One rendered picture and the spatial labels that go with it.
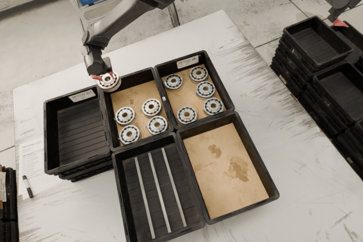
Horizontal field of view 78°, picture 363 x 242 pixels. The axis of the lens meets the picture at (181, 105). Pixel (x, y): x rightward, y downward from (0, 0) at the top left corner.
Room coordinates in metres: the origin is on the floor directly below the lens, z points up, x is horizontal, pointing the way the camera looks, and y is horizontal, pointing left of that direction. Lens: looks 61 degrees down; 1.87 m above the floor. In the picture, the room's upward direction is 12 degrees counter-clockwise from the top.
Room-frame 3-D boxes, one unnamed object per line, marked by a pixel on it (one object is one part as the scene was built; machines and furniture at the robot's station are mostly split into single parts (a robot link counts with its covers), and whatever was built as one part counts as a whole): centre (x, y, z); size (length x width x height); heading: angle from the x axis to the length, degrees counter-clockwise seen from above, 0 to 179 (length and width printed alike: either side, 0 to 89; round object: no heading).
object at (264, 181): (0.23, -0.12, 0.87); 0.40 x 0.30 x 0.11; 8
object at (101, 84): (0.68, 0.31, 1.04); 0.10 x 0.10 x 0.01
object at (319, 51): (1.03, -1.05, 0.37); 0.40 x 0.30 x 0.45; 13
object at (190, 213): (0.19, 0.17, 0.87); 0.40 x 0.30 x 0.11; 8
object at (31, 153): (0.48, 0.85, 0.70); 0.33 x 0.23 x 0.01; 13
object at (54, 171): (0.54, 0.52, 0.92); 0.40 x 0.30 x 0.02; 8
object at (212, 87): (0.63, -0.14, 0.86); 0.10 x 0.10 x 0.01
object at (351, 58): (1.11, -1.44, 0.26); 0.40 x 0.30 x 0.23; 13
